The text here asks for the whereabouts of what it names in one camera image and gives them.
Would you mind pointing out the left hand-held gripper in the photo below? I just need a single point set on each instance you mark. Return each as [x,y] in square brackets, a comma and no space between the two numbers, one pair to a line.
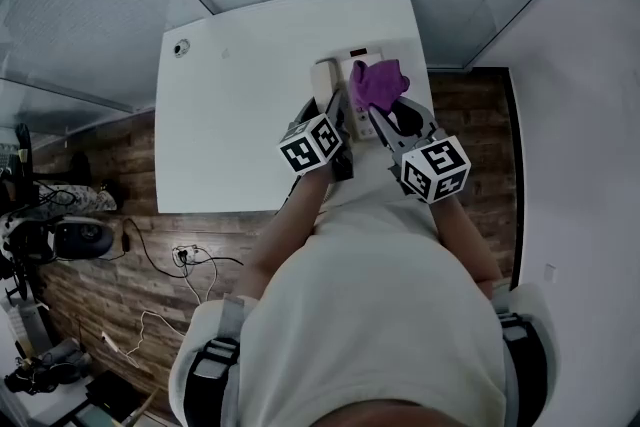
[310,146]

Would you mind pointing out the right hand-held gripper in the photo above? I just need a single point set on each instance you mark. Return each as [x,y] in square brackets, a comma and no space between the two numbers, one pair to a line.
[436,169]

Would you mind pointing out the purple cloth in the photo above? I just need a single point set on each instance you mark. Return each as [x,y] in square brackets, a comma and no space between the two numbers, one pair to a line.
[376,82]

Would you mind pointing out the person's left forearm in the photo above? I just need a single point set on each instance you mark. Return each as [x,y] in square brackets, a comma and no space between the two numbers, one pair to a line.
[287,225]

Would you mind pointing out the person's right forearm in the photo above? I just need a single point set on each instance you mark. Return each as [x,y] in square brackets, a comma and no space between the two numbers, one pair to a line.
[467,245]

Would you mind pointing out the person's white shirt torso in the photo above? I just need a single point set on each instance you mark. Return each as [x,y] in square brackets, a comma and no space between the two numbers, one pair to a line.
[370,315]

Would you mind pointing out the white power strip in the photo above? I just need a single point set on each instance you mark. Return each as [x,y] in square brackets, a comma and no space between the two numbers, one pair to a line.
[184,254]

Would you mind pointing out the black power adapter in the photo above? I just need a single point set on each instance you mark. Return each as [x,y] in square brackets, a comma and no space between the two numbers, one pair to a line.
[126,241]

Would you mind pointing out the patterned cushion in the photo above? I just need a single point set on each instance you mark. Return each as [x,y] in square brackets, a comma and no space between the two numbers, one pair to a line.
[75,197]

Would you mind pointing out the white and black headset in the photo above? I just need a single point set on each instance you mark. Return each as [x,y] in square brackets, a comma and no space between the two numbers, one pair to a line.
[80,237]

